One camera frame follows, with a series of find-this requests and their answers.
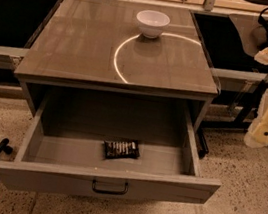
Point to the dark rxbar chocolate wrapper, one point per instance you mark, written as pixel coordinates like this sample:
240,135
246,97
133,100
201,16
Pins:
121,149

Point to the dark side table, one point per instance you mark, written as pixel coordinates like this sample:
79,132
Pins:
251,34

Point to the black drawer handle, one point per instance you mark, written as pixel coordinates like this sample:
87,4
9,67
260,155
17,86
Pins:
109,188

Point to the white ceramic bowl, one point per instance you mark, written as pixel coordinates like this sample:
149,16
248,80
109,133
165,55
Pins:
152,23

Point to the grey cabinet with glossy top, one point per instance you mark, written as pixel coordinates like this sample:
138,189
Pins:
96,44

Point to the open grey top drawer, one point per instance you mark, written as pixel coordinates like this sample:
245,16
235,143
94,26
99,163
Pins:
63,151

